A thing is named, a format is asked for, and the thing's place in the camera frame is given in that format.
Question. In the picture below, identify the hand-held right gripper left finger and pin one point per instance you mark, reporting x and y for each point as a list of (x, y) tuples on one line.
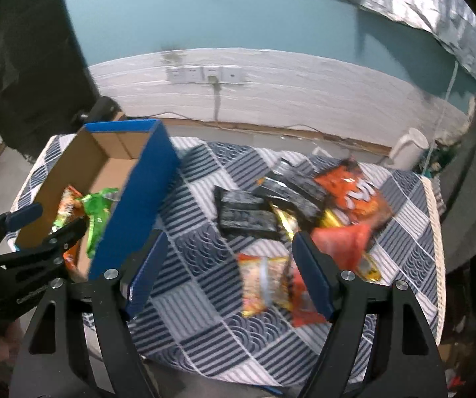
[(147, 275)]

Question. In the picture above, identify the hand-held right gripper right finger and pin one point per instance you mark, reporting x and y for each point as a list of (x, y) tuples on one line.
[(312, 277)]

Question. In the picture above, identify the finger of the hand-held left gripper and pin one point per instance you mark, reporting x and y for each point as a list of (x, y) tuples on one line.
[(66, 234), (24, 215)]

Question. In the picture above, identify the orange snack packet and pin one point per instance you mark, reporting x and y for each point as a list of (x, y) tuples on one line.
[(70, 207)]

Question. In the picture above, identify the green snack packet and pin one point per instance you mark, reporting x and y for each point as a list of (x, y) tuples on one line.
[(97, 211)]

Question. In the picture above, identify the red snack packet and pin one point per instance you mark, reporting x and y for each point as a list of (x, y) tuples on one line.
[(341, 244)]

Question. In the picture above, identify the clear orange-striped snack packet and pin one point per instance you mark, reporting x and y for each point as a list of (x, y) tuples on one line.
[(263, 286)]

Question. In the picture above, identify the long yellow snack packet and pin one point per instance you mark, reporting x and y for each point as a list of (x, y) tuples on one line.
[(369, 271)]

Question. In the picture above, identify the gold snack packet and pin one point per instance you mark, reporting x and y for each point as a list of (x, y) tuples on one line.
[(286, 224)]

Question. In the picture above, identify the blue cardboard box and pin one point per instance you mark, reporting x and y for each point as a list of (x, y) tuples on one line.
[(138, 199)]

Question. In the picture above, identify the black snack packet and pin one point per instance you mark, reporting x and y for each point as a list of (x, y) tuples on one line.
[(277, 195), (248, 223), (300, 178), (238, 198)]

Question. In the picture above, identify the red-orange snack packet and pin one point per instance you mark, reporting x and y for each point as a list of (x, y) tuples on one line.
[(302, 313)]

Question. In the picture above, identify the patterned navy white tablecloth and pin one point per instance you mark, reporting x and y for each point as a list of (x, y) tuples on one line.
[(205, 265)]

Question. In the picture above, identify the large orange chip bag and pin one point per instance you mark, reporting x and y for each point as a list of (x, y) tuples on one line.
[(354, 195)]

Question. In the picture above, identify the black cloth cover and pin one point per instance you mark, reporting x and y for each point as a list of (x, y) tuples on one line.
[(22, 70)]

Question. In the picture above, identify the wooden baseboard strip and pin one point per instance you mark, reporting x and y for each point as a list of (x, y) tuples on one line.
[(271, 132)]

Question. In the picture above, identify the white plastic jug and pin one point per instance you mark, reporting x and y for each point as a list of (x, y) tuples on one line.
[(408, 145)]

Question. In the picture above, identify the white wall socket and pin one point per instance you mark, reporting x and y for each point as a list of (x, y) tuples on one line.
[(212, 73), (176, 75), (193, 74), (233, 75)]

